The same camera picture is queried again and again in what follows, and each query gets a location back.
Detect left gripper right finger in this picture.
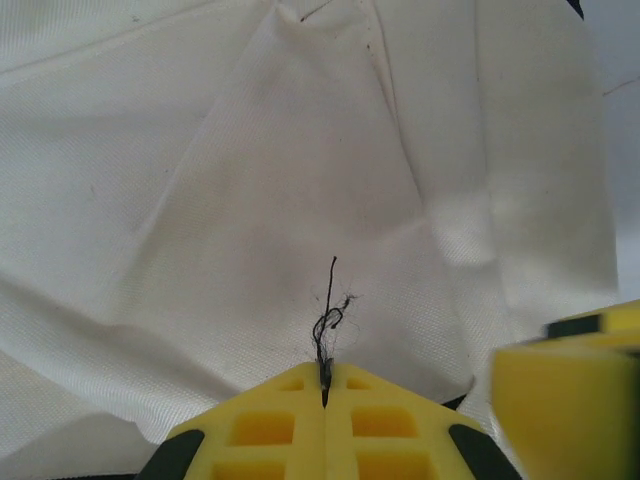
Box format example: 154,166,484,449
322,362,521,480

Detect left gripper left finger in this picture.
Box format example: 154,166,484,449
139,362,329,480

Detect cream canvas backpack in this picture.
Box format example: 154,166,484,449
0,0,622,480

